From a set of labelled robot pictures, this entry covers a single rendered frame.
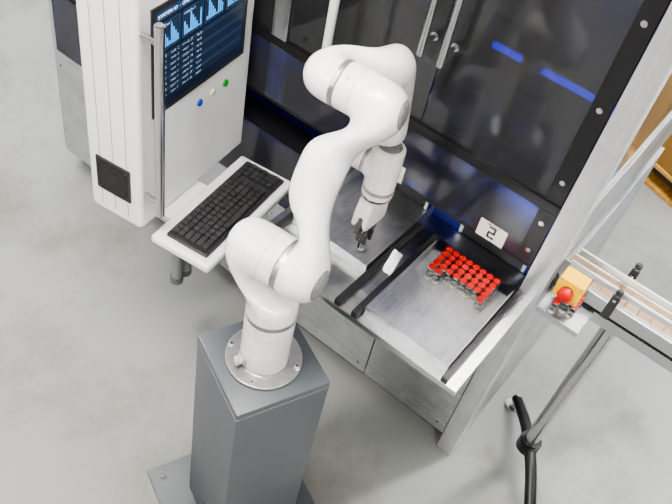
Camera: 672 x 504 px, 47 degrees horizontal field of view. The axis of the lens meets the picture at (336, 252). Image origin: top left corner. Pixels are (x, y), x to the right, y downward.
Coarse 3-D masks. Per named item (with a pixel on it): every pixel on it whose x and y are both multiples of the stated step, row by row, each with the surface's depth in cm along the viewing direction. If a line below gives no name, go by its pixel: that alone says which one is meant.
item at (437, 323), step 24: (408, 288) 212; (432, 288) 213; (384, 312) 205; (408, 312) 206; (432, 312) 207; (456, 312) 209; (480, 312) 210; (408, 336) 196; (432, 336) 202; (456, 336) 203; (432, 360) 195
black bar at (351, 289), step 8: (416, 232) 224; (400, 240) 221; (408, 240) 221; (392, 248) 218; (400, 248) 219; (384, 256) 216; (376, 264) 213; (384, 264) 215; (368, 272) 211; (376, 272) 214; (360, 280) 208; (352, 288) 206; (344, 296) 204; (336, 304) 204
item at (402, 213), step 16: (352, 176) 237; (352, 192) 233; (336, 208) 228; (352, 208) 229; (400, 208) 232; (416, 208) 233; (432, 208) 231; (336, 224) 223; (352, 224) 224; (384, 224) 227; (400, 224) 228; (416, 224) 227; (336, 240) 219; (352, 240) 220; (368, 240) 221; (384, 240) 222; (352, 256) 212; (368, 256) 217
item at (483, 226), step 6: (480, 222) 212; (486, 222) 210; (480, 228) 213; (486, 228) 211; (498, 228) 209; (480, 234) 214; (498, 234) 210; (504, 234) 209; (492, 240) 212; (498, 240) 211; (504, 240) 210; (498, 246) 212
